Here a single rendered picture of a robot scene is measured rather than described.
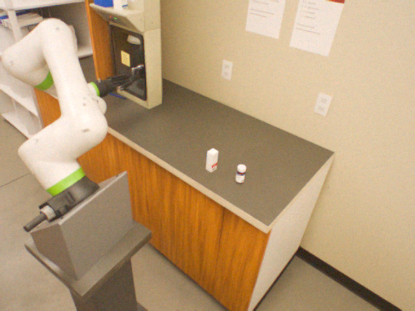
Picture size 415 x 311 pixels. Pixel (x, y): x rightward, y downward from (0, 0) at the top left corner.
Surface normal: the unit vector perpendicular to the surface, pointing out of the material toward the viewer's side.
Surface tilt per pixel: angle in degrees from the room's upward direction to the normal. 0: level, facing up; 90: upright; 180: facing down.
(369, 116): 90
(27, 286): 0
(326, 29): 90
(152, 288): 0
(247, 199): 0
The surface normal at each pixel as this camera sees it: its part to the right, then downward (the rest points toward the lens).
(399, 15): -0.65, 0.42
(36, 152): -0.06, 0.22
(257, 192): 0.05, -0.80
